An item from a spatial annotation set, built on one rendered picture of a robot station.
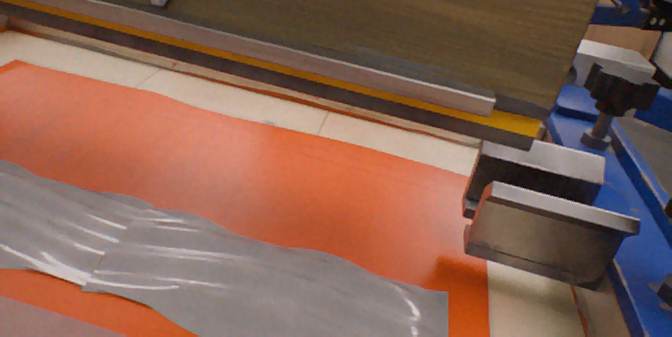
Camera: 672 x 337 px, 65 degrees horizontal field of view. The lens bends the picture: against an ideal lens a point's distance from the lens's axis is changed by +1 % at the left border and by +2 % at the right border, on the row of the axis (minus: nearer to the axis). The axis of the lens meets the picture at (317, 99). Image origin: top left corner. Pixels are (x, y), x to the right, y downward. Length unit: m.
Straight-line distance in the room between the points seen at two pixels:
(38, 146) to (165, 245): 0.13
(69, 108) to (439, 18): 0.30
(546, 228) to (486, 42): 0.11
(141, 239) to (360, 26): 0.17
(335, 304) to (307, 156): 0.15
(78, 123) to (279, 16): 0.20
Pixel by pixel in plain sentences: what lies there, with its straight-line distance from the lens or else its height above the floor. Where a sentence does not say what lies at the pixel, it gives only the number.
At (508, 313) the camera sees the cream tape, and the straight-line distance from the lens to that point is 0.33.
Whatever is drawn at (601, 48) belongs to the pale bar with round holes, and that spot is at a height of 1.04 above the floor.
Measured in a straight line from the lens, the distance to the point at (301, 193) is 0.36.
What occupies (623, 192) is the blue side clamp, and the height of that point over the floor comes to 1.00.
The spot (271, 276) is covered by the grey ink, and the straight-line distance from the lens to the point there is 0.29.
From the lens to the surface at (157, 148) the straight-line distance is 0.40.
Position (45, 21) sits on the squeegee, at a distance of 0.36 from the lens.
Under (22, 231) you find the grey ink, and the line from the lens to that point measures 0.33.
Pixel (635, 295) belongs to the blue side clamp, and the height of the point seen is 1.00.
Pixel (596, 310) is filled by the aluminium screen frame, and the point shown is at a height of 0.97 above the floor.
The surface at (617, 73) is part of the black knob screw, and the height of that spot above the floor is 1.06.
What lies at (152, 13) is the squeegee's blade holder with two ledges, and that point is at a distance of 0.29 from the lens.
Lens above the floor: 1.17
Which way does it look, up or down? 25 degrees down
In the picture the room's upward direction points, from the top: 11 degrees clockwise
